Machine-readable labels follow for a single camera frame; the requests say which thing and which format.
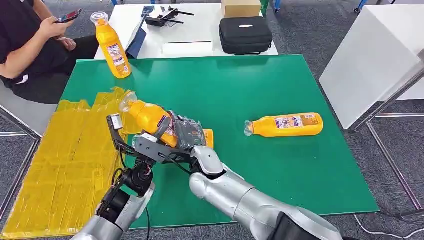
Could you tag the person's left hand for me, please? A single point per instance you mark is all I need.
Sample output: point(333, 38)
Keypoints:
point(68, 43)

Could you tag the person's right hand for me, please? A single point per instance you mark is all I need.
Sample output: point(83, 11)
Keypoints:
point(53, 28)

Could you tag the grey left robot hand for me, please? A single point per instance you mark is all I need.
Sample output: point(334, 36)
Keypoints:
point(159, 150)

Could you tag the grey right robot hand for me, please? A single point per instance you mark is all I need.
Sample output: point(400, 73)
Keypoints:
point(190, 134)

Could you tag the black smartphone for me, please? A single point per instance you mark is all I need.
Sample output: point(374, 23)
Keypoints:
point(69, 16)

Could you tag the orange drink bottle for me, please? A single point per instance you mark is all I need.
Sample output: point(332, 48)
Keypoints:
point(209, 139)
point(288, 126)
point(114, 53)
point(147, 116)

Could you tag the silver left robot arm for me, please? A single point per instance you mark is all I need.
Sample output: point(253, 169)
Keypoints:
point(99, 230)

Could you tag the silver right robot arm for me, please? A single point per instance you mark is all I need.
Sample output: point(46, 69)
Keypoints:
point(251, 205)

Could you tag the person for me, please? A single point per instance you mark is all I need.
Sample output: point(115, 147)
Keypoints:
point(16, 33)

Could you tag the green table mat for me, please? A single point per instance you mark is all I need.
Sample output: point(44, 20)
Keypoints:
point(232, 86)

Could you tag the dark blue folder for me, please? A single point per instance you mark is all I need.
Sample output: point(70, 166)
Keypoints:
point(137, 43)

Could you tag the white flat box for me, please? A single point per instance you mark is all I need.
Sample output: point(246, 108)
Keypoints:
point(187, 49)

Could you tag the yellow taped sheet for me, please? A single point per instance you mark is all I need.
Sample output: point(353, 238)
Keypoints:
point(66, 165)

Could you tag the black remote controller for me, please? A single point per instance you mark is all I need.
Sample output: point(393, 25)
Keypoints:
point(164, 18)

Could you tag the black carrying case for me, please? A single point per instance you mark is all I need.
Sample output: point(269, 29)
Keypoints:
point(245, 35)

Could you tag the brown cardboard box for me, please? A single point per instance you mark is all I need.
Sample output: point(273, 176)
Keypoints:
point(241, 8)

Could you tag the green crate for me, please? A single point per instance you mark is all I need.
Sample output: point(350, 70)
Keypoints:
point(264, 6)

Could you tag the white angled table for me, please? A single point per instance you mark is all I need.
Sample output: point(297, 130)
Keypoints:
point(371, 63)

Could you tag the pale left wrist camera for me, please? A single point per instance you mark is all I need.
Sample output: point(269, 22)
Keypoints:
point(115, 122)

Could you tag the grey metal frame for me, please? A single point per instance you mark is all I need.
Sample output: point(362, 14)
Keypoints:
point(26, 112)

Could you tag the steel table frame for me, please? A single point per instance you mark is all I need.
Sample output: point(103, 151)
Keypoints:
point(391, 99)

